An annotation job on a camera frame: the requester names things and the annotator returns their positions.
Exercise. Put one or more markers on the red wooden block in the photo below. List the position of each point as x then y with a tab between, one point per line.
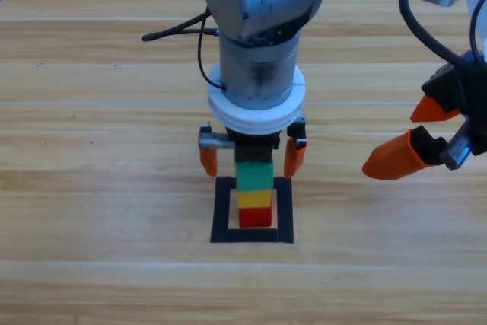
255	218

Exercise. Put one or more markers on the green wooden block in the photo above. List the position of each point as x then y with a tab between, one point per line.
255	176

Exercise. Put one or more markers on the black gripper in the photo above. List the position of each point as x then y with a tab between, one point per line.
472	93
253	148

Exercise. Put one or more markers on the yellow wooden block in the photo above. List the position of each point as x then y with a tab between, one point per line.
253	199

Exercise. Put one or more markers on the black tape square outline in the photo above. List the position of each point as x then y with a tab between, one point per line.
220	222

